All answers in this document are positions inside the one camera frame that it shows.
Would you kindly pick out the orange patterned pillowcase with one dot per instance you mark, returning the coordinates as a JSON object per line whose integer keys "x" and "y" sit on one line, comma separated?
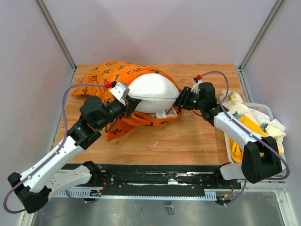
{"x": 105, "y": 76}

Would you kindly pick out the yellow cloth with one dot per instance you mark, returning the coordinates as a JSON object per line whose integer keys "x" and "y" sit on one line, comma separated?
{"x": 264, "y": 128}

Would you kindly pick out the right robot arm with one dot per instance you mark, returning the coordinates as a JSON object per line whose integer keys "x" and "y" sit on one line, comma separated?
{"x": 261, "y": 159}

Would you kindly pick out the aluminium frame post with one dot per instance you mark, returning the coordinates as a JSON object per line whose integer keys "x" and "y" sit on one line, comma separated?
{"x": 261, "y": 33}
{"x": 50, "y": 22}

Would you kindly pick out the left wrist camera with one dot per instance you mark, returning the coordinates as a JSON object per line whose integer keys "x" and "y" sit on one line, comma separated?
{"x": 120, "y": 91}

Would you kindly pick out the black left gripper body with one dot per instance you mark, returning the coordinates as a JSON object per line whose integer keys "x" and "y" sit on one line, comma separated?
{"x": 114, "y": 110}

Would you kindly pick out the left aluminium frame post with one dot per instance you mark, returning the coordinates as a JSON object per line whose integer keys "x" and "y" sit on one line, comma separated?
{"x": 50, "y": 22}

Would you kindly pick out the right aluminium frame post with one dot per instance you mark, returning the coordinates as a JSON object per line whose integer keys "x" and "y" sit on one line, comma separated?
{"x": 261, "y": 33}

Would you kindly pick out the white plastic laundry basket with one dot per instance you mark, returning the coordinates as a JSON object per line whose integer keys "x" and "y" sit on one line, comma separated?
{"x": 262, "y": 108}

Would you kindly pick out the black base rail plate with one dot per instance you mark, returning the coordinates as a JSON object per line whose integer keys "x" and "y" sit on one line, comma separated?
{"x": 159, "y": 178}

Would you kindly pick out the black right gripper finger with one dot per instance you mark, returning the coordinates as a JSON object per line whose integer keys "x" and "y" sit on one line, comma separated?
{"x": 181, "y": 102}
{"x": 185, "y": 93}

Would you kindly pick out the grey slotted cable duct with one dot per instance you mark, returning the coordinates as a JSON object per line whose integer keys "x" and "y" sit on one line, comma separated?
{"x": 192, "y": 194}

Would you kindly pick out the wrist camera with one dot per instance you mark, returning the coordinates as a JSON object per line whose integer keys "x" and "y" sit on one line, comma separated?
{"x": 120, "y": 91}
{"x": 196, "y": 84}

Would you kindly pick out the white pillow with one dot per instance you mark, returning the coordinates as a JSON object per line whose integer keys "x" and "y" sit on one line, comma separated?
{"x": 156, "y": 93}

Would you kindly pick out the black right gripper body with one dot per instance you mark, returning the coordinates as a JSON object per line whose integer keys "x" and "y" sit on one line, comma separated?
{"x": 193, "y": 101}

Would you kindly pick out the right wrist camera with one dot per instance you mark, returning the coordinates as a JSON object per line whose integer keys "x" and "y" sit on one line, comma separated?
{"x": 196, "y": 84}

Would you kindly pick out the white cartoon print cloth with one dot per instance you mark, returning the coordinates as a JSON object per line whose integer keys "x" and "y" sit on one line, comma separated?
{"x": 233, "y": 101}

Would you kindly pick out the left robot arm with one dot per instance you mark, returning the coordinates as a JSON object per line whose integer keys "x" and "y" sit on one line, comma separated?
{"x": 35, "y": 186}

